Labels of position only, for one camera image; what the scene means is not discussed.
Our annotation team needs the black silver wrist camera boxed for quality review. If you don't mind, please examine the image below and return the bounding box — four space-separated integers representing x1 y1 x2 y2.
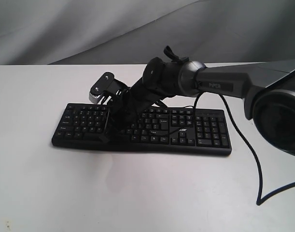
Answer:
89 72 128 104

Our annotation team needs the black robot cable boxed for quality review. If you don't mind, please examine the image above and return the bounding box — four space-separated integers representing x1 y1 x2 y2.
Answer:
137 91 295 206

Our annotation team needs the black Acer computer keyboard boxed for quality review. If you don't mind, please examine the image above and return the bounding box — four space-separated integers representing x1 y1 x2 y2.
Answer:
52 103 232 156

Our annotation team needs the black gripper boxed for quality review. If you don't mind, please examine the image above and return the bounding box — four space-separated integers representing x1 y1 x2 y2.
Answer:
99 79 175 143

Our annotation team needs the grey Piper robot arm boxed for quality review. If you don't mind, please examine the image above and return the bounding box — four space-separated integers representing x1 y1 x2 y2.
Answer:
100 47 295 156

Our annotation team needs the grey fabric backdrop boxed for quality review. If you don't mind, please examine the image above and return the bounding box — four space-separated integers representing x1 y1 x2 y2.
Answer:
0 0 295 65

